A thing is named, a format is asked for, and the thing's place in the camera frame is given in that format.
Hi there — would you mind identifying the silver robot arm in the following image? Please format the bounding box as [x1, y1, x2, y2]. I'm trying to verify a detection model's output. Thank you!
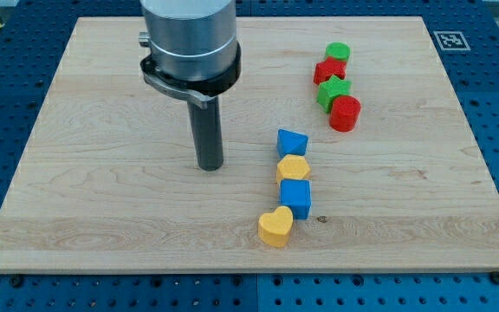
[140, 0, 237, 81]

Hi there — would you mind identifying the green star block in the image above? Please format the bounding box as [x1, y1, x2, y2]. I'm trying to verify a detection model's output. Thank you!
[317, 75, 352, 114]

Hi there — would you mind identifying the red star block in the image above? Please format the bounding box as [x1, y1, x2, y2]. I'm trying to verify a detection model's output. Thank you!
[313, 57, 347, 85]

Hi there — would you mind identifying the blue triangle block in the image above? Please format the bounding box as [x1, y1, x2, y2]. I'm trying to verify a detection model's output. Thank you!
[276, 128, 308, 159]

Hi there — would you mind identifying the yellow hexagon block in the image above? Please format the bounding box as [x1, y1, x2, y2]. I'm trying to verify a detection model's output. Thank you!
[275, 154, 311, 184]

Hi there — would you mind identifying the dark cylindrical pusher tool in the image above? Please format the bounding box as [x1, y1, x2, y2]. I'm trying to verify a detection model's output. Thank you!
[188, 97, 224, 171]

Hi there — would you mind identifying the blue cube block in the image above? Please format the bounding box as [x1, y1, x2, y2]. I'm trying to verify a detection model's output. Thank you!
[279, 179, 312, 220]

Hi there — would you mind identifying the yellow heart block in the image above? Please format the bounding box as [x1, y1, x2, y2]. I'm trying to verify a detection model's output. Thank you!
[257, 205, 294, 248]

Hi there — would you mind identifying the wooden board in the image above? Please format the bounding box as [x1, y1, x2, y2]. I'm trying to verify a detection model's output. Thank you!
[0, 16, 499, 275]

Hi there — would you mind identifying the red cylinder block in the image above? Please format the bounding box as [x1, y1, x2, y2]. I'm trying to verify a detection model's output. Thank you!
[329, 95, 361, 132]

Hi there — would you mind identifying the green cylinder block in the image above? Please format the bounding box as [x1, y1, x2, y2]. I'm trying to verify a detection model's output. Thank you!
[325, 42, 351, 62]

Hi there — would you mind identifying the white fiducial marker tag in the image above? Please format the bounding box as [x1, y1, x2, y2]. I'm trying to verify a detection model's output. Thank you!
[434, 30, 470, 51]

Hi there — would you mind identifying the black clamp ring with lever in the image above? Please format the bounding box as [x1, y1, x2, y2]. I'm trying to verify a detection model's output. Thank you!
[139, 42, 243, 110]

